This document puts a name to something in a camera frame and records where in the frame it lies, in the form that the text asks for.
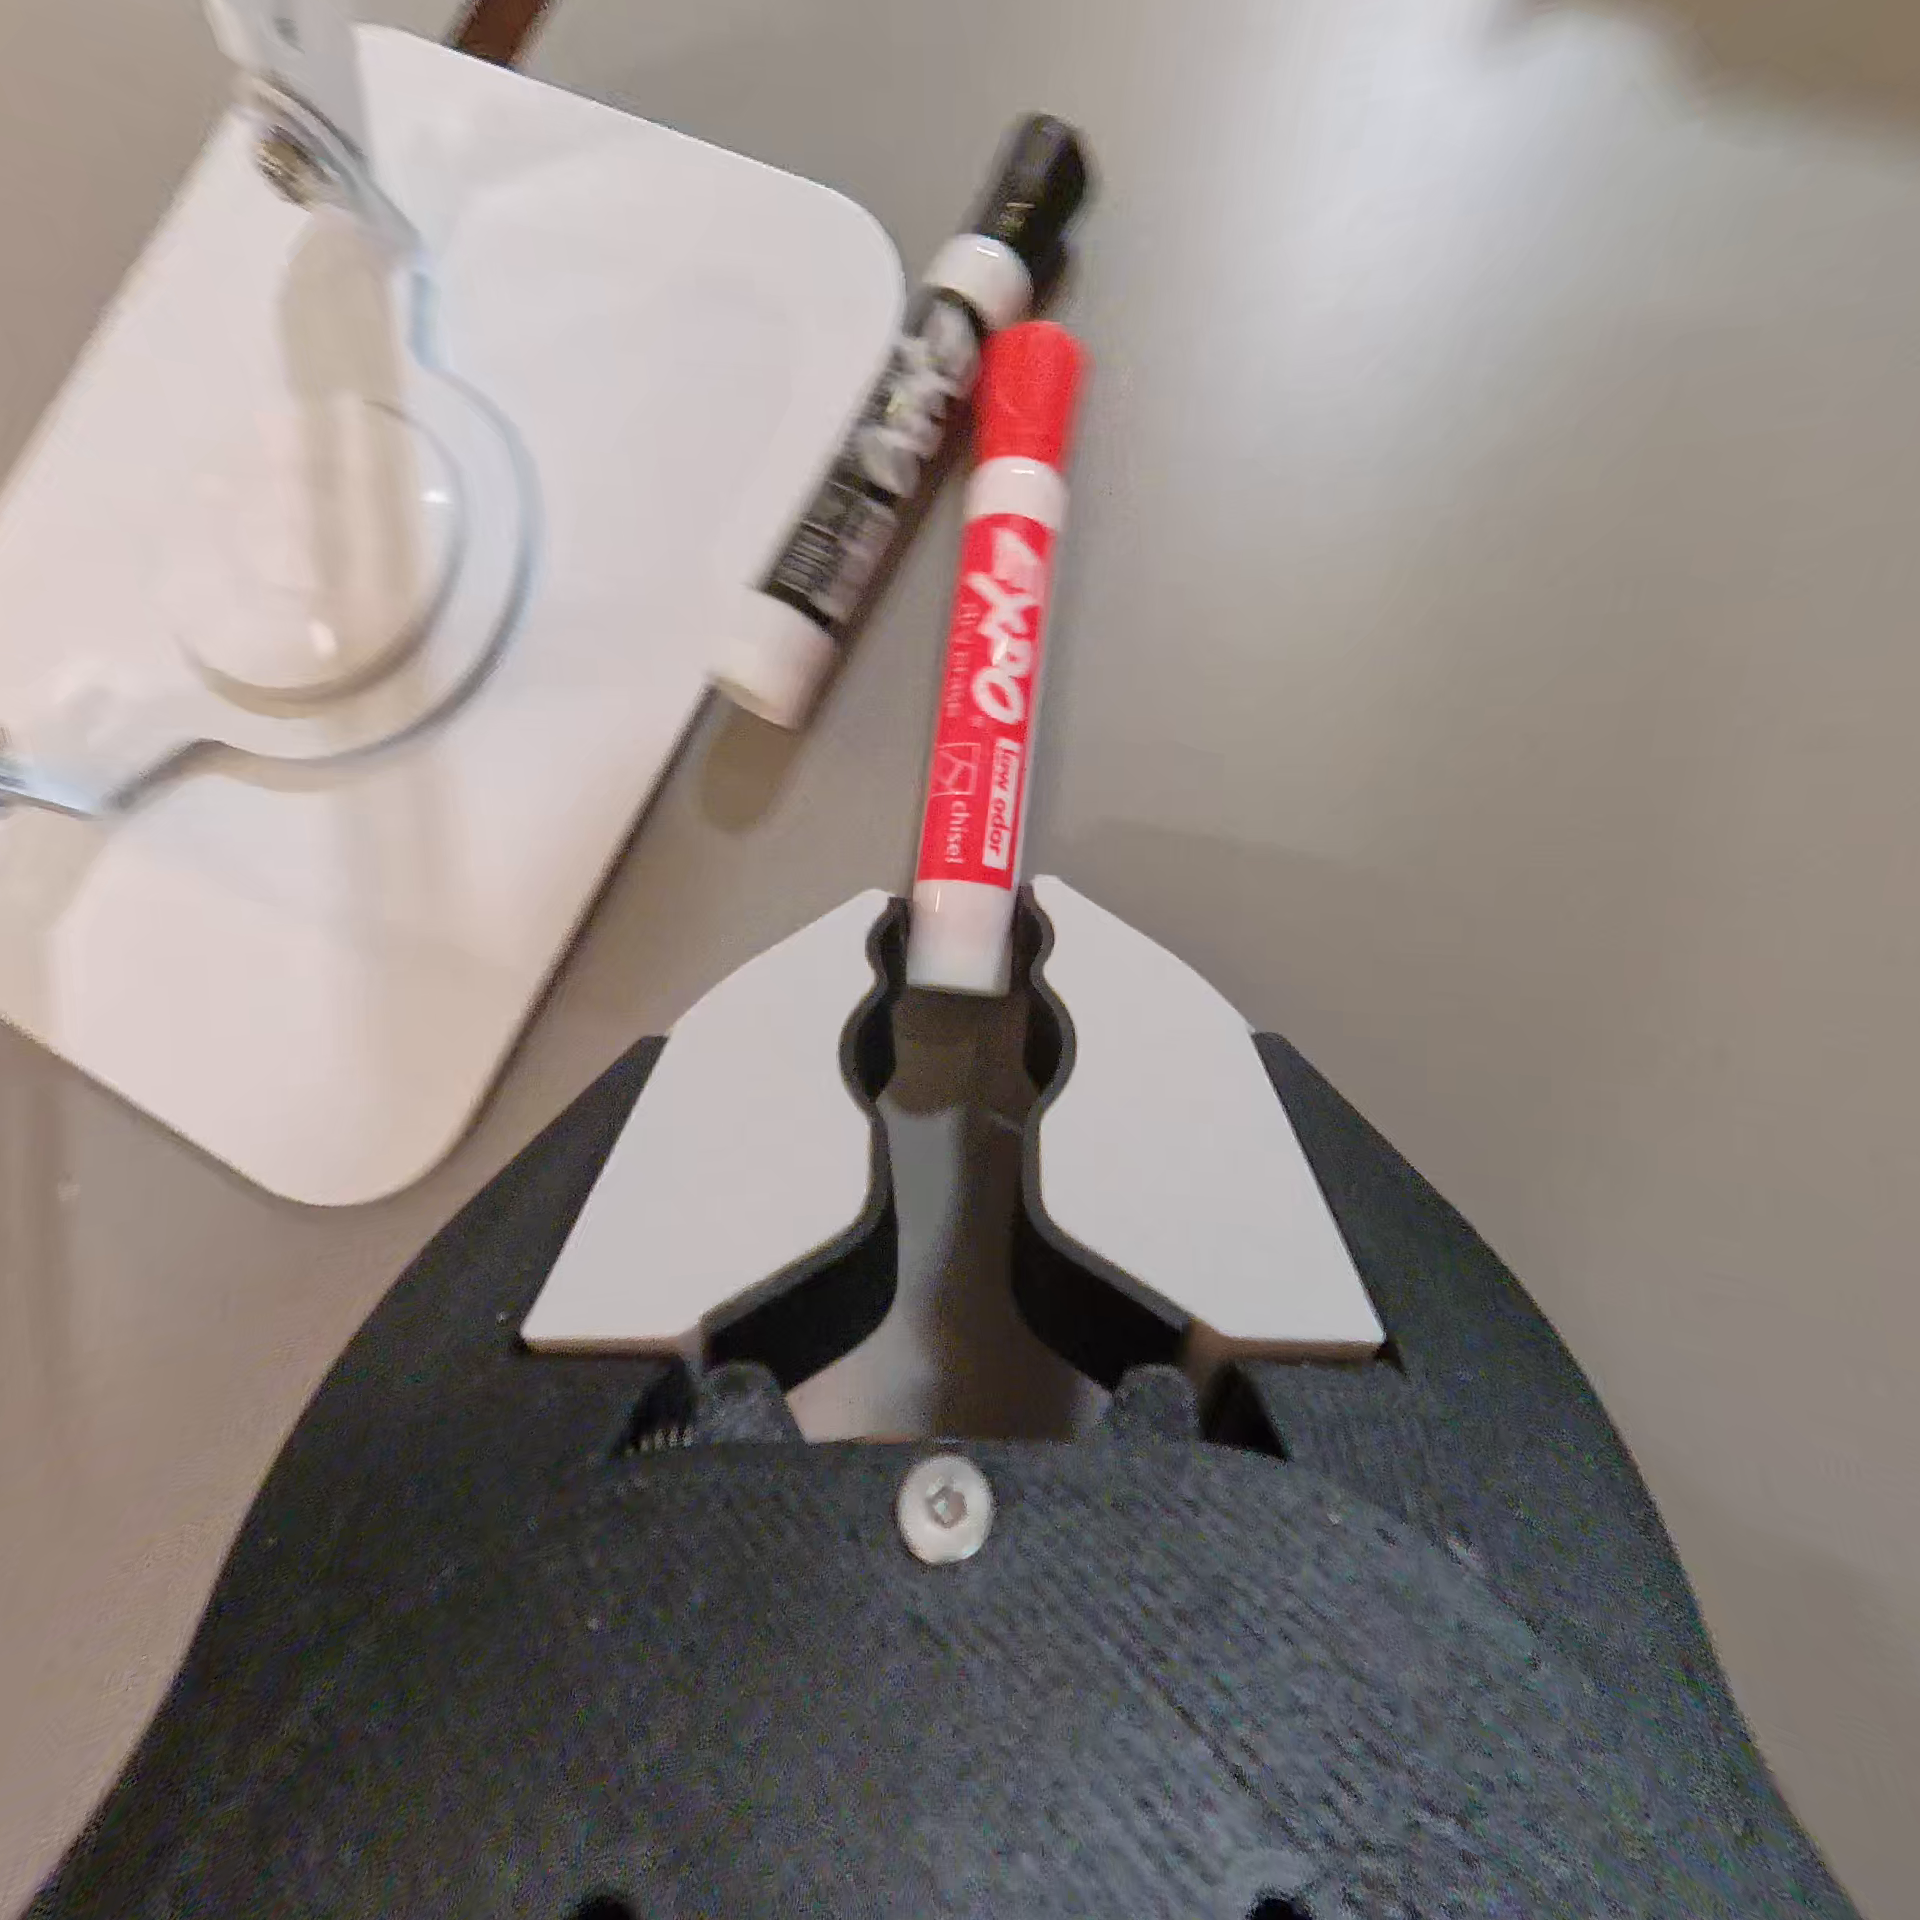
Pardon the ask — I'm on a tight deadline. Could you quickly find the black dry erase marker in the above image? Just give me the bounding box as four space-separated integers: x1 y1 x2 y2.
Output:
717 112 1098 732

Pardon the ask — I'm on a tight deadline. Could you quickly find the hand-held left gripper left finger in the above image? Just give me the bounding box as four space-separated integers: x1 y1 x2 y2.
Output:
517 885 917 1389

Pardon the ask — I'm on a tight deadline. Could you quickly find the red dry erase marker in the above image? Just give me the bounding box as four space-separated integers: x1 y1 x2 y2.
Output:
910 318 1089 994

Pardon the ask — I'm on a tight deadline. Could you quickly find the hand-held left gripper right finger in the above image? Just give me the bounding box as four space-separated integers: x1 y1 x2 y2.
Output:
1013 872 1390 1389

